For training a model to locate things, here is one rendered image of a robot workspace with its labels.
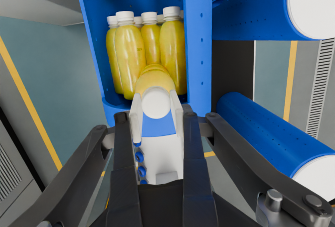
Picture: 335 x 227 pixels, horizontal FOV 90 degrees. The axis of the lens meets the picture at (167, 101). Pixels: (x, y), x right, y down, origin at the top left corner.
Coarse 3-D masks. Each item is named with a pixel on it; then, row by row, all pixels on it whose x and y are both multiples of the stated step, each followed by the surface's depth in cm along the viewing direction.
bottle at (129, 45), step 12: (120, 24) 37; (132, 24) 38; (120, 36) 36; (132, 36) 36; (120, 48) 37; (132, 48) 37; (144, 48) 40; (120, 60) 38; (132, 60) 38; (144, 60) 40; (120, 72) 40; (132, 72) 39; (132, 84) 40; (132, 96) 41
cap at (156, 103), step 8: (144, 96) 21; (152, 96) 21; (160, 96) 21; (168, 96) 22; (144, 104) 21; (152, 104) 22; (160, 104) 22; (168, 104) 22; (144, 112) 22; (152, 112) 22; (160, 112) 22
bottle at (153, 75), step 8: (152, 64) 36; (160, 64) 38; (144, 72) 29; (152, 72) 26; (160, 72) 26; (168, 72) 34; (144, 80) 25; (152, 80) 24; (160, 80) 24; (168, 80) 26; (136, 88) 26; (144, 88) 24; (152, 88) 23; (160, 88) 23; (168, 88) 24
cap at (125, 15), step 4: (120, 12) 36; (124, 12) 36; (128, 12) 36; (132, 12) 37; (116, 16) 37; (120, 16) 36; (124, 16) 36; (128, 16) 36; (132, 16) 37; (120, 20) 36
